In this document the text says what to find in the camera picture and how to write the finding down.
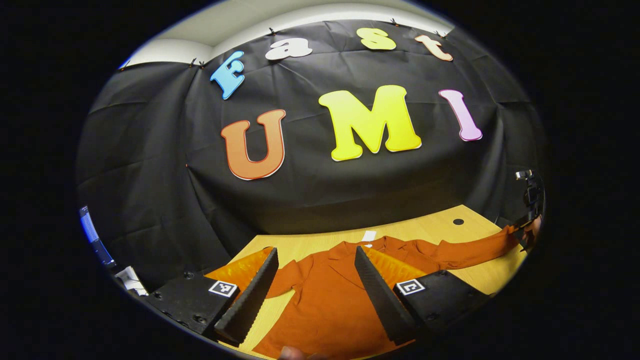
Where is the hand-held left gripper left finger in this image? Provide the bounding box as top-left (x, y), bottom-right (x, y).
top-left (145, 246), bottom-right (280, 347)

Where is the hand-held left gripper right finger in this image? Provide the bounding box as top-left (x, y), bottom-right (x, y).
top-left (354, 245), bottom-right (494, 347)

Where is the orange knitted shirt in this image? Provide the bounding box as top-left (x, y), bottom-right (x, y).
top-left (252, 226), bottom-right (531, 360)

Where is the white object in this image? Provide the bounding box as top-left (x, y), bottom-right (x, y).
top-left (115, 266), bottom-right (149, 297)

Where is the black backdrop cloth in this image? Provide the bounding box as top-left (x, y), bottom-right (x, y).
top-left (75, 19), bottom-right (547, 293)

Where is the blue lit panel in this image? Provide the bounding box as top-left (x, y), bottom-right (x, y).
top-left (79, 205), bottom-right (116, 266)

